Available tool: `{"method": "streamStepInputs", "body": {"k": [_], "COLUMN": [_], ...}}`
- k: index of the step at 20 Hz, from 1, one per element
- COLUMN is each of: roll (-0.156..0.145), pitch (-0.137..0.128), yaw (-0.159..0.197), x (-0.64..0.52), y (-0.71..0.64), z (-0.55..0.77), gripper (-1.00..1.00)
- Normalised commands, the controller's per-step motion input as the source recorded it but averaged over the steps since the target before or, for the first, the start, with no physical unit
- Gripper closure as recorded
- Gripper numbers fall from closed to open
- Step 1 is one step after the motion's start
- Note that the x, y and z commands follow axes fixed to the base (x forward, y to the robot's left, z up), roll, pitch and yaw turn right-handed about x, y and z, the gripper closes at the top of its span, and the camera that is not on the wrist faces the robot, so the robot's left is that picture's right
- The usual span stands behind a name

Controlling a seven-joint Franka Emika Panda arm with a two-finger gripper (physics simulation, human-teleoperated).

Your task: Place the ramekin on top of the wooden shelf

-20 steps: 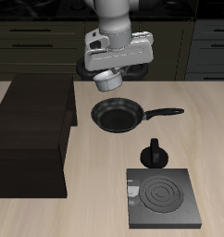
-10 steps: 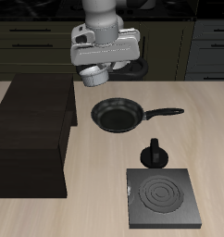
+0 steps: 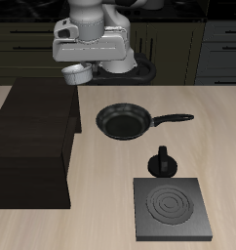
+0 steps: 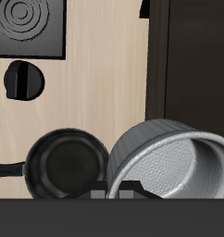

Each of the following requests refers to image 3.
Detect white fluted ramekin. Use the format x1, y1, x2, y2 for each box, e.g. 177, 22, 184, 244
60, 62, 94, 87

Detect black frying pan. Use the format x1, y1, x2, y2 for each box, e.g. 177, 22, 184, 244
95, 103, 195, 142

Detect grey kitchen drawer unit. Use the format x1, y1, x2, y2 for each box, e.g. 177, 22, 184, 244
193, 19, 236, 87

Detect dark kitchen cupboards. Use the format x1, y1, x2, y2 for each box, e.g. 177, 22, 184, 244
0, 0, 209, 87

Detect dark grey stove plate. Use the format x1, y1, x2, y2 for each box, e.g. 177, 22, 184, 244
133, 177, 214, 242

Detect dark wooden cabinet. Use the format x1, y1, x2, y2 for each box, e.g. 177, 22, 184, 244
0, 76, 83, 210

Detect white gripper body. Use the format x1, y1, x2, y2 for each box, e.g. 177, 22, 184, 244
52, 25, 130, 63

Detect round black stove knob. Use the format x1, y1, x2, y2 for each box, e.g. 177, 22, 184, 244
146, 145, 178, 179

